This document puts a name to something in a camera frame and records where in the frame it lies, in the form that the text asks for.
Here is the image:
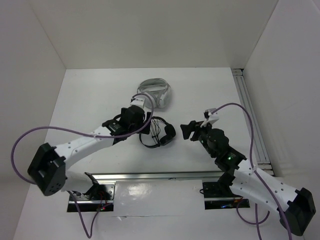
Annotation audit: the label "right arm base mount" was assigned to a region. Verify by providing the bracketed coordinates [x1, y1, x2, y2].
[199, 180, 250, 210]

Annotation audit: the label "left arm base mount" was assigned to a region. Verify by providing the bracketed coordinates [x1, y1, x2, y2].
[67, 172, 116, 213]

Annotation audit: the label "aluminium side rail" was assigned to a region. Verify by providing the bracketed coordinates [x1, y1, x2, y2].
[231, 68, 274, 175]

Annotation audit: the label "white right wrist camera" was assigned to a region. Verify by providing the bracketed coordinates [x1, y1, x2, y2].
[200, 108, 220, 128]

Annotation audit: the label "black wired headphones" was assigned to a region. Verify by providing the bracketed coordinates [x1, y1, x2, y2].
[138, 116, 176, 149]

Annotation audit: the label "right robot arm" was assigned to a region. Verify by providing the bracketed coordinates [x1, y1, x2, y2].
[180, 120, 316, 236]

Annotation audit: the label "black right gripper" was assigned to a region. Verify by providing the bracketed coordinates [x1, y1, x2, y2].
[179, 119, 217, 158]

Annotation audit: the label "aluminium front rail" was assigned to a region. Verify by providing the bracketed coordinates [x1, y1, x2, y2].
[92, 171, 223, 181]

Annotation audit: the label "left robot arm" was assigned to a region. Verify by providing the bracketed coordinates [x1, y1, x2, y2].
[27, 105, 152, 200]

